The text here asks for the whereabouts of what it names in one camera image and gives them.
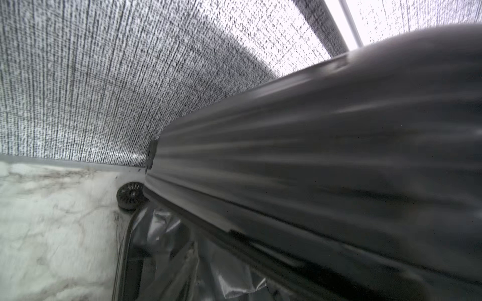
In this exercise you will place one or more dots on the black ribbed hard-shell suitcase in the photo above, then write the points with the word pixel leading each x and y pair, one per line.
pixel 355 179

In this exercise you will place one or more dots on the aluminium cage frame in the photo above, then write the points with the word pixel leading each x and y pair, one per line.
pixel 332 23

